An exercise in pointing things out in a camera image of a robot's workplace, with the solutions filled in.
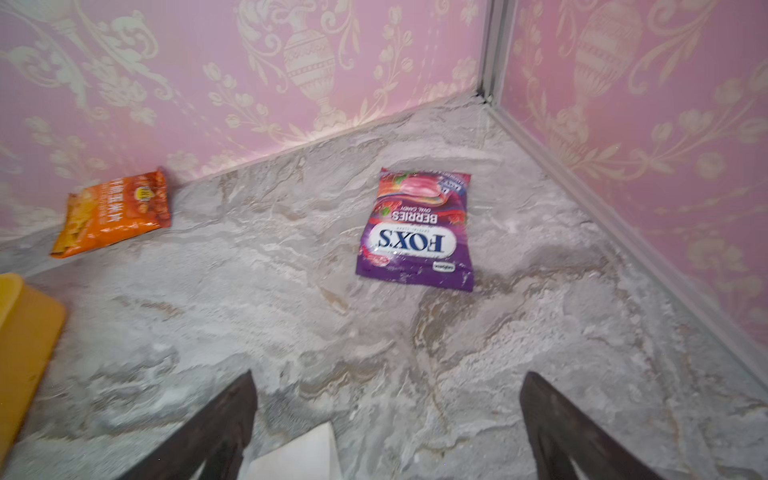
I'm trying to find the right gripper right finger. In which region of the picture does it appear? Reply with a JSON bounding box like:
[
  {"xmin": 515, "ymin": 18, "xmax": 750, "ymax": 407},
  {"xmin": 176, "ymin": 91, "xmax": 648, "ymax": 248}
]
[{"xmin": 519, "ymin": 371, "xmax": 660, "ymax": 480}]

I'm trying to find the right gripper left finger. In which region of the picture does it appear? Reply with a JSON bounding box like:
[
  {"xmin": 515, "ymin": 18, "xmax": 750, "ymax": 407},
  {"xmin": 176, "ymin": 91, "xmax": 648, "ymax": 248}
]
[{"xmin": 121, "ymin": 371, "xmax": 258, "ymax": 480}]

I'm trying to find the yellow plastic tray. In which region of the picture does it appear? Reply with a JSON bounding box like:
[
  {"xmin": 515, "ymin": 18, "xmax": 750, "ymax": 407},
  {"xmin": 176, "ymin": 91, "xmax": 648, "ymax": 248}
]
[{"xmin": 1, "ymin": 273, "xmax": 66, "ymax": 458}]

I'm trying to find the purple candy bag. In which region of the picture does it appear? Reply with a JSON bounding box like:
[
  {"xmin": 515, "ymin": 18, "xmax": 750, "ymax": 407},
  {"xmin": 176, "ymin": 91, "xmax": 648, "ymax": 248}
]
[{"xmin": 356, "ymin": 169, "xmax": 474, "ymax": 292}]

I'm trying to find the orange snack bag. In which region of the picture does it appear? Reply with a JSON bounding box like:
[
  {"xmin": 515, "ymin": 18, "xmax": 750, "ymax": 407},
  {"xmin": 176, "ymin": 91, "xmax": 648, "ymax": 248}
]
[{"xmin": 51, "ymin": 169, "xmax": 172, "ymax": 259}]

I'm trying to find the aluminium corner post right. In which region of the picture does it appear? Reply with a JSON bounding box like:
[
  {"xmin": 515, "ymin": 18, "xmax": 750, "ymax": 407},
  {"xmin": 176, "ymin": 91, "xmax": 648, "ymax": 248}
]
[{"xmin": 477, "ymin": 0, "xmax": 518, "ymax": 105}]

